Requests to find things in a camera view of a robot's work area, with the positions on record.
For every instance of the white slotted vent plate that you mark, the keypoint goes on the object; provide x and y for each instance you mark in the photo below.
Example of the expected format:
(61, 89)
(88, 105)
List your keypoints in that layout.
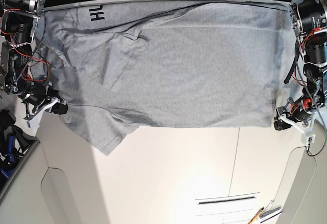
(226, 205)

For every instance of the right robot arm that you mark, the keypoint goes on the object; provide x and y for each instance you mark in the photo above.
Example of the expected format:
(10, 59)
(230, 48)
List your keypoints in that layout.
(24, 72)

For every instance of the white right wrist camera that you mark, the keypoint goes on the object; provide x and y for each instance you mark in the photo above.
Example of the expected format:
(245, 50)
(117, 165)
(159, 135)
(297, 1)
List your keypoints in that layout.
(32, 122)

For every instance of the blue and black clutter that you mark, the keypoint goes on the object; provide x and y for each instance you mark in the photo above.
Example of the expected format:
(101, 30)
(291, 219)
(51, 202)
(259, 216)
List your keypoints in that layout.
(14, 145)

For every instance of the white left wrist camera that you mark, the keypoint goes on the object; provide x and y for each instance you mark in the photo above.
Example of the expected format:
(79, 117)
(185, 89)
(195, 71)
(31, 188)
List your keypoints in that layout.
(308, 136)

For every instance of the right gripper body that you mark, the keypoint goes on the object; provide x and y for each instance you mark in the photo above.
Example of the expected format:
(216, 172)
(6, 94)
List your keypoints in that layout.
(37, 98)

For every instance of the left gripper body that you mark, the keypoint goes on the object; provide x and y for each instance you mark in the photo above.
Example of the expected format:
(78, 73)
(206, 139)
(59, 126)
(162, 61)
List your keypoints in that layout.
(302, 112)

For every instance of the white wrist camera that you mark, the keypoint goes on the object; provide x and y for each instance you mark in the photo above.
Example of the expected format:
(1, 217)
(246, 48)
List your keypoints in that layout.
(32, 122)
(308, 136)

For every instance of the grey T-shirt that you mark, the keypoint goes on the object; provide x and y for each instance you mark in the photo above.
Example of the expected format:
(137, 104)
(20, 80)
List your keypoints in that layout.
(175, 64)

